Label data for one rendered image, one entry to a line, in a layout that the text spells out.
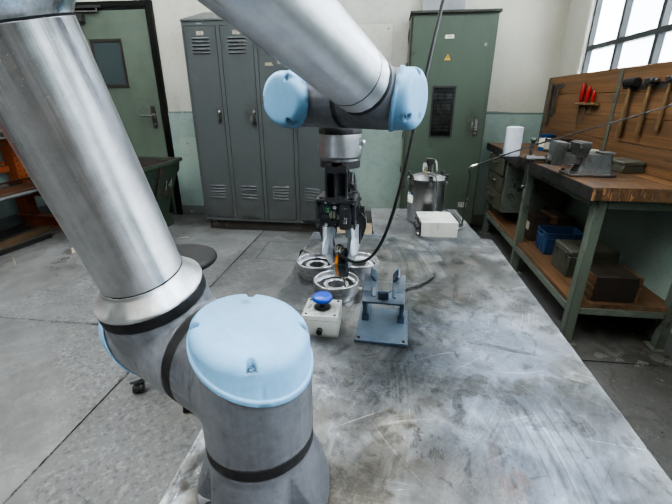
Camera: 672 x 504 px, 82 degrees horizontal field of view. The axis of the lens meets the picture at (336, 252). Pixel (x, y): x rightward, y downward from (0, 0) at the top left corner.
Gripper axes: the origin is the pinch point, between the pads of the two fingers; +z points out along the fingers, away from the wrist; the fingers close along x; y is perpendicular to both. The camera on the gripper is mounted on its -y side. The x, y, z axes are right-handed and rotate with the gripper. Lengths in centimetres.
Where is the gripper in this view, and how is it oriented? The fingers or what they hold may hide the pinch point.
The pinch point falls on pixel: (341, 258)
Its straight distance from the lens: 77.3
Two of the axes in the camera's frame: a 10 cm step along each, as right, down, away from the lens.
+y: -1.7, 3.6, -9.2
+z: 0.0, 9.3, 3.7
